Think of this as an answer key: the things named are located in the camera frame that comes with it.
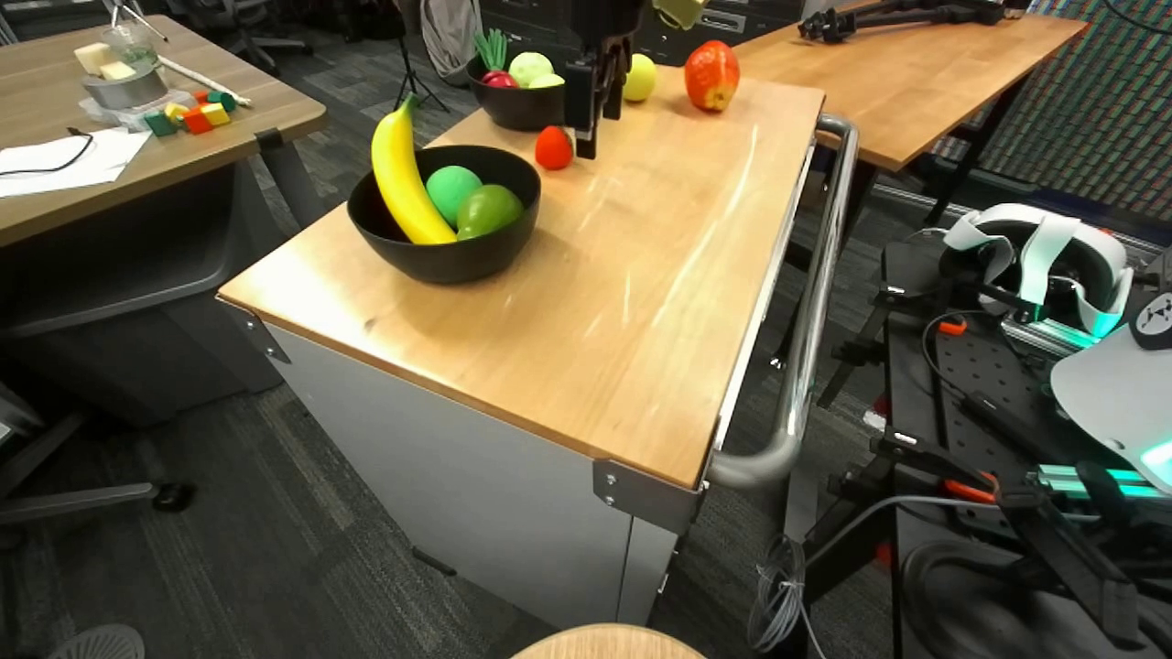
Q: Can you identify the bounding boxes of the green smooth toy ball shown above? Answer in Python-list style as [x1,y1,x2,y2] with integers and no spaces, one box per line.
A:
[424,164,485,223]

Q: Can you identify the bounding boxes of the yellow toy lemon ball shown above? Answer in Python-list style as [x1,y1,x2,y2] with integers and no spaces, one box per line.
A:
[622,56,660,101]

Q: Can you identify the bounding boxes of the white VR headset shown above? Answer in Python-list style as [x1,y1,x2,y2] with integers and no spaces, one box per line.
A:
[942,200,1135,351]

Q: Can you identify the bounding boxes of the light green dimpled toy ball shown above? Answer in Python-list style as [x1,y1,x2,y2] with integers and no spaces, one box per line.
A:
[510,50,563,87]

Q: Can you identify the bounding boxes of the red orange toy pepper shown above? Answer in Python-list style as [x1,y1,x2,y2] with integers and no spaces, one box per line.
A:
[684,41,739,113]

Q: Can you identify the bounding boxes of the large wooden office table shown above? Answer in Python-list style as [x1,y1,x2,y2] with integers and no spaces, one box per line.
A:
[0,13,328,246]

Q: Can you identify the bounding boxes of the black bowl near pepper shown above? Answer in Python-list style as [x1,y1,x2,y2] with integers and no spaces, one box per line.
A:
[468,59,563,131]

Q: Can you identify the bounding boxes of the round wooden stool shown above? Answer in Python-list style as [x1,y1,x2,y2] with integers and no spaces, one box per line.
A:
[512,621,705,659]

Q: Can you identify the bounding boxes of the black bowl near avocado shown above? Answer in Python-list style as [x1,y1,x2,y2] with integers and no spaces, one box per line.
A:
[347,146,544,284]

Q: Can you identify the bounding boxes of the metal cart handle bar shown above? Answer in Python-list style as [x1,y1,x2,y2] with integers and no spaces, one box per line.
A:
[706,117,859,490]

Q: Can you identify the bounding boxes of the red toy radish with leaves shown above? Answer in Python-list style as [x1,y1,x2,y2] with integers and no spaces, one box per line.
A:
[475,30,517,87]

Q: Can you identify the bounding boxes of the colourful toy blocks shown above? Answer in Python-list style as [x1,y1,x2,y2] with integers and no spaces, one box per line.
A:
[142,87,239,136]

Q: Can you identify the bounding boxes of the clear plastic container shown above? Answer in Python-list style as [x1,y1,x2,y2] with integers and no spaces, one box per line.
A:
[73,20,169,109]

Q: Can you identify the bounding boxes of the green toy avocado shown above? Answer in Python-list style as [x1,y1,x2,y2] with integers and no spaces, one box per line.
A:
[460,184,525,238]

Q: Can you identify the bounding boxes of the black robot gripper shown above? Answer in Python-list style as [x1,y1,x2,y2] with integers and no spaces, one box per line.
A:
[563,0,644,157]

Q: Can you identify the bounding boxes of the white papers on table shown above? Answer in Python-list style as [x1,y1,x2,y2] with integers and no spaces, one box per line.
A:
[0,129,151,196]

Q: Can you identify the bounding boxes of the yellow toy banana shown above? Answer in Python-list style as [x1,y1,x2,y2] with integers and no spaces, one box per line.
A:
[372,101,455,246]

